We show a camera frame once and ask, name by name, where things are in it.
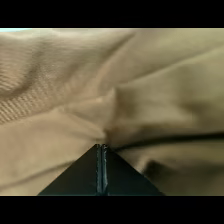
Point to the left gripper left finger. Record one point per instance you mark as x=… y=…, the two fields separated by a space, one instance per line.
x=80 y=178

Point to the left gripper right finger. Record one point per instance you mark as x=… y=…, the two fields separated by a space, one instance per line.
x=126 y=178

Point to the tan sweater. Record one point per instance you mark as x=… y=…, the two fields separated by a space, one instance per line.
x=133 y=83

